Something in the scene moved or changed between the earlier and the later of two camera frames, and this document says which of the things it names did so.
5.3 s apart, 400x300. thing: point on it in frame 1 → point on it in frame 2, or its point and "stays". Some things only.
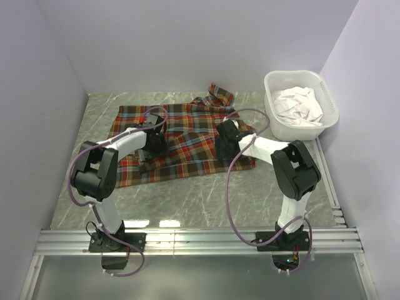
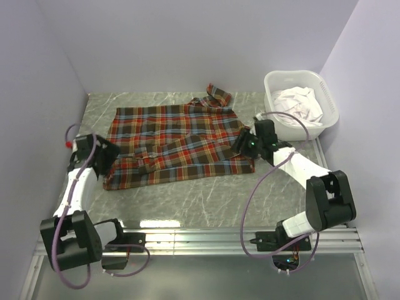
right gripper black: [220, 151] → [244, 135]
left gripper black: [162, 149] → [111, 152]
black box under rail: [114, 262] stays
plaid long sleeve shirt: [191, 139] stays
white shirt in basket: [298, 105] stays
